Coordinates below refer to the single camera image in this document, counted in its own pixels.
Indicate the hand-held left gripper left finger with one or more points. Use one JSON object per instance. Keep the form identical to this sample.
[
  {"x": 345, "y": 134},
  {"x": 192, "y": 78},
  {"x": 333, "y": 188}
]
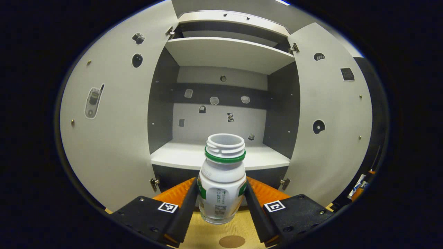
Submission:
[{"x": 183, "y": 214}]

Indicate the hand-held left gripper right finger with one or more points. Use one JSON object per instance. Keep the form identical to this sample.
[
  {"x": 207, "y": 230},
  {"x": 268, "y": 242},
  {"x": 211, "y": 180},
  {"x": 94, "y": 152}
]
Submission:
[{"x": 259, "y": 214}]

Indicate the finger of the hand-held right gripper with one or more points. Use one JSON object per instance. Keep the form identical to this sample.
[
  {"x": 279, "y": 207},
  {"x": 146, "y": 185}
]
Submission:
[{"x": 356, "y": 194}]

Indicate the white cabinet door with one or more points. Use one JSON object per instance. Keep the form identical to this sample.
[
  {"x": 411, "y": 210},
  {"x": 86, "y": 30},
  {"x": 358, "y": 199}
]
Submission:
[
  {"x": 328, "y": 155},
  {"x": 114, "y": 145}
]

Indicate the round brown coaster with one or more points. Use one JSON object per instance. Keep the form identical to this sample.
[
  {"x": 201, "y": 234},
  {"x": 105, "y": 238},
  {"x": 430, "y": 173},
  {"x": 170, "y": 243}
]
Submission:
[{"x": 232, "y": 241}]

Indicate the white cabinet body with shelves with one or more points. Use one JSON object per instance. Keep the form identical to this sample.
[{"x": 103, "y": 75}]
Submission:
[{"x": 207, "y": 155}]

